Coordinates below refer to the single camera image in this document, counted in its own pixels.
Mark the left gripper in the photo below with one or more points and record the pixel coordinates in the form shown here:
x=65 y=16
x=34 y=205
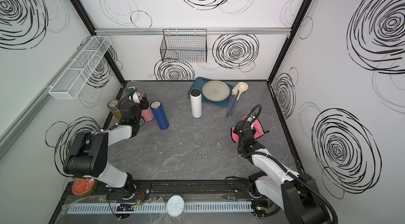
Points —
x=144 y=104

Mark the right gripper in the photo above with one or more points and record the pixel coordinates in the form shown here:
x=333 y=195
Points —
x=236 y=128

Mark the pink cloth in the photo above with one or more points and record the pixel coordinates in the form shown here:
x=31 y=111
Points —
x=257 y=129

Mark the pink thermos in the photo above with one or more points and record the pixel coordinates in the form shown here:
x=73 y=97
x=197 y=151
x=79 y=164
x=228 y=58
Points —
x=146 y=112

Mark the gold thermos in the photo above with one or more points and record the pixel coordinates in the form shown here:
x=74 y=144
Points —
x=114 y=107

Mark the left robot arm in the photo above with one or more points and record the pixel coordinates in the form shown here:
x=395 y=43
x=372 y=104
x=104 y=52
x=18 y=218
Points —
x=88 y=155

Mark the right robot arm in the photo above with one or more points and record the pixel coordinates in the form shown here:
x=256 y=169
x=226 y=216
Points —
x=296 y=194

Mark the blue thermos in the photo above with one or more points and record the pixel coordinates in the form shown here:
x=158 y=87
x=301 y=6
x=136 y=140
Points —
x=159 y=115

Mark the white thermos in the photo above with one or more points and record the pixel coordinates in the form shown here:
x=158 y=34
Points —
x=196 y=102

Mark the beige ladle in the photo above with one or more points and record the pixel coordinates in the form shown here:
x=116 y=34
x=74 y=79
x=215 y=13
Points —
x=242 y=87

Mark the grey round plate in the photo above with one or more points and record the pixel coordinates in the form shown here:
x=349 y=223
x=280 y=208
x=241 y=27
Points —
x=216 y=91

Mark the white mesh shelf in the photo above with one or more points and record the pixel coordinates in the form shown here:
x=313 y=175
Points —
x=80 y=68

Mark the red gold round tin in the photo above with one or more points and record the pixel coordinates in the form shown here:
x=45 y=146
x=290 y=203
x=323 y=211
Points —
x=84 y=187

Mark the white round can lid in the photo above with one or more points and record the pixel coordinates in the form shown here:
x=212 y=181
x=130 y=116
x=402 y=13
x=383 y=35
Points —
x=175 y=206

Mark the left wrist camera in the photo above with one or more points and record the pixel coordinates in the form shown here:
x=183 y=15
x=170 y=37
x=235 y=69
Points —
x=133 y=95

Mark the blue handled utensil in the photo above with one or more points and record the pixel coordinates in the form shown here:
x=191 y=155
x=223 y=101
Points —
x=233 y=98

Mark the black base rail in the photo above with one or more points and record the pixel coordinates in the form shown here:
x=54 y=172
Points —
x=230 y=189

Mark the black wire basket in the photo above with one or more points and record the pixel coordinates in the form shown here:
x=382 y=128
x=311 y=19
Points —
x=185 y=44

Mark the white slotted cable duct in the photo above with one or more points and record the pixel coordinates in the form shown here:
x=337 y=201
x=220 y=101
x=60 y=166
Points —
x=159 y=207

